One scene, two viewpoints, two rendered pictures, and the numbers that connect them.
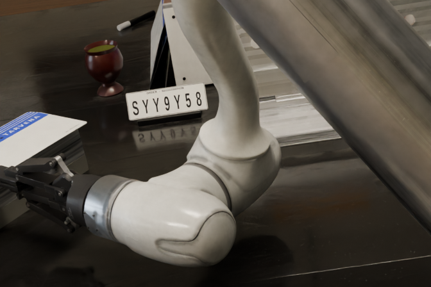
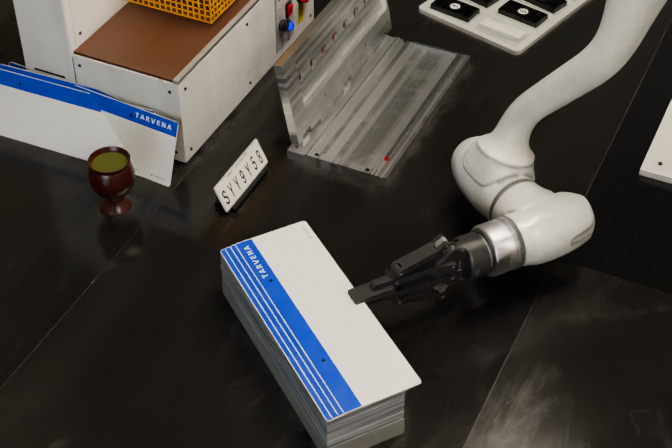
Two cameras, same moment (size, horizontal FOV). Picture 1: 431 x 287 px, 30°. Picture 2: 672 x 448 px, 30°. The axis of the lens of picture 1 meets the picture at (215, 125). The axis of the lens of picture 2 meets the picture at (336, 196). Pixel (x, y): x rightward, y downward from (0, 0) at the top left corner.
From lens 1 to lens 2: 1.95 m
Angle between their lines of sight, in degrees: 57
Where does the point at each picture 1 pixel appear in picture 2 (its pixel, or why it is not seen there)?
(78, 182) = (471, 246)
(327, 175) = not seen: hidden behind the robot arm
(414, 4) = not seen: outside the picture
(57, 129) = (298, 242)
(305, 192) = not seen: hidden behind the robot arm
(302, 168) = (433, 160)
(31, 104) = (62, 268)
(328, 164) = (440, 146)
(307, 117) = (366, 121)
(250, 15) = not seen: outside the picture
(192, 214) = (584, 207)
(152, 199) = (553, 215)
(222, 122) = (519, 141)
